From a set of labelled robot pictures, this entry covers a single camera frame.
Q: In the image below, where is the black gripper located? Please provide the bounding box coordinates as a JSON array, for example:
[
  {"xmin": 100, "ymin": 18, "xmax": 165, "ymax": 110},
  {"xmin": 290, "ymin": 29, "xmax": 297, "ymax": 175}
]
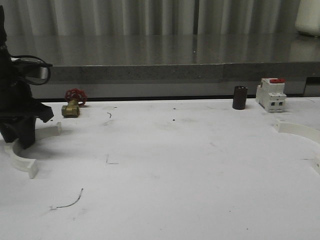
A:
[{"xmin": 0, "ymin": 39, "xmax": 54, "ymax": 149}]

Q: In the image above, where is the white half pipe clamp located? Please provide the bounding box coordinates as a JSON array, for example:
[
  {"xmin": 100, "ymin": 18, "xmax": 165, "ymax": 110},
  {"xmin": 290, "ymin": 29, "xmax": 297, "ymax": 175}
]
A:
[
  {"xmin": 4, "ymin": 122, "xmax": 62, "ymax": 179},
  {"xmin": 275, "ymin": 118, "xmax": 320, "ymax": 175}
]

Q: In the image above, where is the brass valve red handwheel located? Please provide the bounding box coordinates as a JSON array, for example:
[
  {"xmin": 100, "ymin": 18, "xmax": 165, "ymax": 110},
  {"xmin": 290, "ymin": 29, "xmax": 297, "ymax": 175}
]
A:
[{"xmin": 61, "ymin": 88, "xmax": 88, "ymax": 118}]

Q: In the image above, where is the grey stone counter slab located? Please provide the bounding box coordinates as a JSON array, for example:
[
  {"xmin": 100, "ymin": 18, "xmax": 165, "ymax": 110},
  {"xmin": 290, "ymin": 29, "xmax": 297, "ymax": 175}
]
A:
[{"xmin": 7, "ymin": 33, "xmax": 320, "ymax": 99}]

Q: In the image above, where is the dark brown cylinder coupling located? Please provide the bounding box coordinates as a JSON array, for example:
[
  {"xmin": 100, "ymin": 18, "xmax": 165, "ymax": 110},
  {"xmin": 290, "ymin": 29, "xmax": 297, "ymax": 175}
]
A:
[{"xmin": 232, "ymin": 86, "xmax": 248, "ymax": 110}]

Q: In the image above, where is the white container in background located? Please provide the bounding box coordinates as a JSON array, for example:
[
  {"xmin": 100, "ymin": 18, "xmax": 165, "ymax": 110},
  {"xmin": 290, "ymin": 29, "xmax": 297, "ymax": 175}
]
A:
[{"xmin": 295, "ymin": 0, "xmax": 320, "ymax": 37}]

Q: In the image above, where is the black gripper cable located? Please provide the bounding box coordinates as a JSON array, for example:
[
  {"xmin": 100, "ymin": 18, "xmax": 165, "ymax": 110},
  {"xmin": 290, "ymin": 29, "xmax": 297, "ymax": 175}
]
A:
[{"xmin": 9, "ymin": 54, "xmax": 53, "ymax": 86}]

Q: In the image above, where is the white circuit breaker red switch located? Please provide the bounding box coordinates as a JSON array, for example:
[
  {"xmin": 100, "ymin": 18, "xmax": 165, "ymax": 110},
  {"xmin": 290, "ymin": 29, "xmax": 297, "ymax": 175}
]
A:
[{"xmin": 255, "ymin": 78, "xmax": 287, "ymax": 113}]

